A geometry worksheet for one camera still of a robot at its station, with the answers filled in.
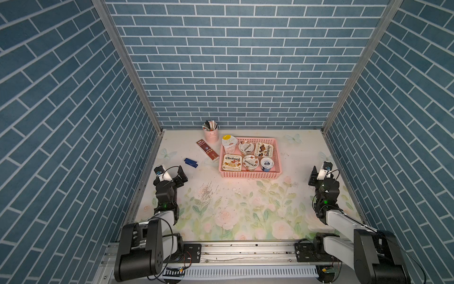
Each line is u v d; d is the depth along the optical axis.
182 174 0.83
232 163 0.99
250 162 0.99
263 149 1.05
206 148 1.10
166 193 0.64
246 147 1.05
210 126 1.10
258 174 1.05
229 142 1.02
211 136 1.09
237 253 0.75
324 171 0.73
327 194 0.65
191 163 1.02
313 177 0.78
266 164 0.96
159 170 0.72
